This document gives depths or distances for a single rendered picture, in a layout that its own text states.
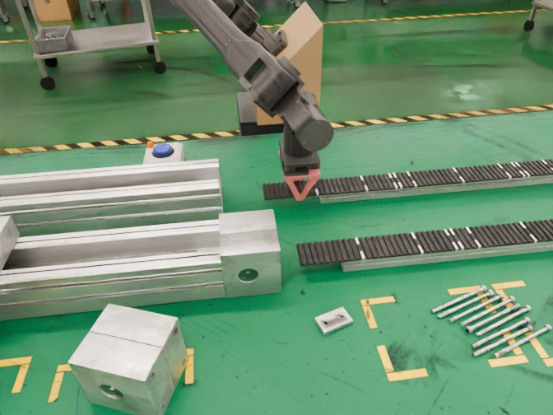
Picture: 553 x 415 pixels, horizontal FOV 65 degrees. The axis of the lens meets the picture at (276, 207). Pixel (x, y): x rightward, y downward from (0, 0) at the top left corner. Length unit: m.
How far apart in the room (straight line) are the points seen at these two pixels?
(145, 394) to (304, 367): 0.21
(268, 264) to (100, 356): 0.26
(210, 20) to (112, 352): 0.51
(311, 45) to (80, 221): 0.65
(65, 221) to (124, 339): 0.38
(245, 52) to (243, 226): 0.28
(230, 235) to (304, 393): 0.25
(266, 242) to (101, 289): 0.26
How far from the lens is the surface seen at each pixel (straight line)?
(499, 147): 1.18
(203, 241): 0.72
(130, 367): 0.56
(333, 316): 0.68
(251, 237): 0.67
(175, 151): 0.97
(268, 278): 0.69
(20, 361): 0.75
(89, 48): 3.70
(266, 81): 0.72
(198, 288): 0.70
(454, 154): 1.11
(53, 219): 0.89
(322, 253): 0.73
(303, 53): 1.11
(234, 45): 0.75
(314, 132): 0.70
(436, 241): 0.79
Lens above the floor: 1.33
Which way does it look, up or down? 39 degrees down
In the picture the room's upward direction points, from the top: 1 degrees counter-clockwise
